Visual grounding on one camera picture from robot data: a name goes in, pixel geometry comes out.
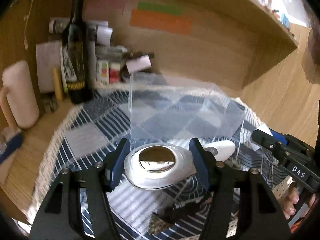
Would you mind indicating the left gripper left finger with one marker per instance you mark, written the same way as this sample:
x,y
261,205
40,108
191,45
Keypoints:
x,y
60,217

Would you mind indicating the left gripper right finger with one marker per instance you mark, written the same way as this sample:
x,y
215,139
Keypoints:
x,y
260,215

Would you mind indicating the black handled tool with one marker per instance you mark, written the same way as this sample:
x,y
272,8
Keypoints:
x,y
176,212

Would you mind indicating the person's right hand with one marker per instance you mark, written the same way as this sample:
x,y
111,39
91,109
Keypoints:
x,y
291,198

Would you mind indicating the blue white card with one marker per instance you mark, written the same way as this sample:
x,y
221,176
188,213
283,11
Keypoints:
x,y
11,140

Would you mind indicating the yellow wooden stick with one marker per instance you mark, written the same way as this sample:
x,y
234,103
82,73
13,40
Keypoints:
x,y
57,83

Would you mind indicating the blue white patterned cloth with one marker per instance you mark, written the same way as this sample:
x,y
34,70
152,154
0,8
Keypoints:
x,y
97,131

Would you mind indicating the blue box on shelf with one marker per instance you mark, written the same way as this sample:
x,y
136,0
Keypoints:
x,y
285,21

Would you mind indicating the clear plastic storage box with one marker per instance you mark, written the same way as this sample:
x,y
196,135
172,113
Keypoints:
x,y
173,108

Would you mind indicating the pink mug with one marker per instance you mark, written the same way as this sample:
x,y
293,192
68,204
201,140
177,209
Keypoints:
x,y
18,101

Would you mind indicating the wooden shelf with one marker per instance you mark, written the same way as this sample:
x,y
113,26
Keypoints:
x,y
233,42

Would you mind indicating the white paper note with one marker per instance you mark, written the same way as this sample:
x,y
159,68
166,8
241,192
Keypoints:
x,y
48,57

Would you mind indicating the small white box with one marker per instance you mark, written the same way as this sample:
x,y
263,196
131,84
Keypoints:
x,y
138,64

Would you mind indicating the dark wine bottle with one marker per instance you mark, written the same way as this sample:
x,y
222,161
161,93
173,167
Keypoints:
x,y
75,56

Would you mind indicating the orange sticky note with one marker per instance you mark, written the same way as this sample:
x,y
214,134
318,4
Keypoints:
x,y
161,21

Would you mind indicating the green sticky note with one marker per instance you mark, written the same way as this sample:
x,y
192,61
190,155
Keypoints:
x,y
166,9

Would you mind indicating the pink sticky note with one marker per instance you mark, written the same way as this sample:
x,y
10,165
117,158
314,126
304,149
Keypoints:
x,y
105,4

